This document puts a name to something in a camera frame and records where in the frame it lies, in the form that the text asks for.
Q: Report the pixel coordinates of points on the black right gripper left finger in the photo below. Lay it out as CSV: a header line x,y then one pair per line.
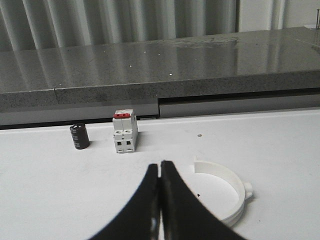
x,y
140,217

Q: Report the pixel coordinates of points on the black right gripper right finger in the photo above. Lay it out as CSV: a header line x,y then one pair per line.
x,y
183,215

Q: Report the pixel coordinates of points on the white half pipe clamp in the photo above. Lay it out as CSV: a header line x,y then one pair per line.
x,y
221,190

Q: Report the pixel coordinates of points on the black cylindrical capacitor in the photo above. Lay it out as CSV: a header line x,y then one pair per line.
x,y
79,135

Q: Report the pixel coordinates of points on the grey stone counter ledge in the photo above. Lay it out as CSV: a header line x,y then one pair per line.
x,y
81,82

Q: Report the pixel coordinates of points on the white circuit breaker red switch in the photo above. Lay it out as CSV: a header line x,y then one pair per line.
x,y
125,131

